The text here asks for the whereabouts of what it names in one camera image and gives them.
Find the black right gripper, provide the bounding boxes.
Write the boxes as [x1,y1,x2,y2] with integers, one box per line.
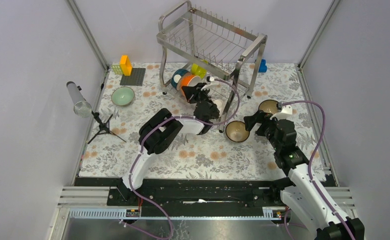
[243,110,286,152]

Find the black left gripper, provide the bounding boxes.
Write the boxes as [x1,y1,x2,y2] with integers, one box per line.
[181,83,213,105]

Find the orange bowl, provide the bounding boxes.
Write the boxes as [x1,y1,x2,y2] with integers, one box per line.
[178,74,202,97]

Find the brown rimmed tan bowl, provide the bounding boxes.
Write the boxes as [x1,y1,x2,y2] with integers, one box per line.
[225,120,250,143]

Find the dark blue bowl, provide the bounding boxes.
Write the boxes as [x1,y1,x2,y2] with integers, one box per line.
[171,68,190,89]

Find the yellow-green bowl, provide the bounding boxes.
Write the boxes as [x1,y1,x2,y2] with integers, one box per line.
[190,63,207,79]

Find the blue tan-inside bowl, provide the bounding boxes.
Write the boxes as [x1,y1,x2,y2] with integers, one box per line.
[258,99,279,115]

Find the mint green floral bowl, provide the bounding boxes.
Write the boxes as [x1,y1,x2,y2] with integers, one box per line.
[111,86,135,107]

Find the large white bowl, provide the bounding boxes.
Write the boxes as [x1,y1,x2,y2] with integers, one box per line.
[258,99,279,121]

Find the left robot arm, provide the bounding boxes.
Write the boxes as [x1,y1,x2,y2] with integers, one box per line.
[118,83,220,206]

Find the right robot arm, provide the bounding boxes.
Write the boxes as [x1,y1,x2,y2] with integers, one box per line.
[244,110,365,240]

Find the steel two-tier dish rack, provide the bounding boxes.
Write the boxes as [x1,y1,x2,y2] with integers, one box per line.
[156,0,268,133]

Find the small white cup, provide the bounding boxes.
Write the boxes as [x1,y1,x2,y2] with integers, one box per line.
[213,99,225,116]

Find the blue toy block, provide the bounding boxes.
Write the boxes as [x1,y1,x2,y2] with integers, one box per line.
[258,59,268,73]

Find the grey building baseplate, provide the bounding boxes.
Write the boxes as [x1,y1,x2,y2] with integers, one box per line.
[120,67,146,86]

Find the floral table mat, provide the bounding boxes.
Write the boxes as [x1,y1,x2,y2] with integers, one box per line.
[78,63,326,181]

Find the orange toy block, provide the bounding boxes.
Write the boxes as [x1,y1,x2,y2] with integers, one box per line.
[119,55,132,76]

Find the light green toy block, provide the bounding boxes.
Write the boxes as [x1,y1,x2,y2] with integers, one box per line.
[111,64,123,75]

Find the black microphone tripod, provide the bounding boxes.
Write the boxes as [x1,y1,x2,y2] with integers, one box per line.
[87,111,126,145]

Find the silver microphone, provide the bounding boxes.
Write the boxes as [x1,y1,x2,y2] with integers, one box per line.
[66,81,92,118]

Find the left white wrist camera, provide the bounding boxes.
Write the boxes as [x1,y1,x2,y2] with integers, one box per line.
[201,76,219,91]

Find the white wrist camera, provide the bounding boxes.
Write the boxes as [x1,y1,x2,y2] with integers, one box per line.
[201,76,219,91]
[270,102,293,121]

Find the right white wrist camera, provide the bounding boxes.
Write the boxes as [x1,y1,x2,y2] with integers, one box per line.
[270,102,293,121]

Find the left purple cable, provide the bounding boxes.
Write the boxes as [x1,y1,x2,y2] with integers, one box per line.
[118,78,241,240]

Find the purple cable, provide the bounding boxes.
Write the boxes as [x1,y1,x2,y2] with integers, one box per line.
[118,78,241,240]
[276,100,356,240]

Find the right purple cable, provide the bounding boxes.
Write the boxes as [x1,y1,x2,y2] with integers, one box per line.
[276,100,356,240]

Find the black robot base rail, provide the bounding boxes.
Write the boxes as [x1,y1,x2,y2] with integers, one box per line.
[107,177,310,219]

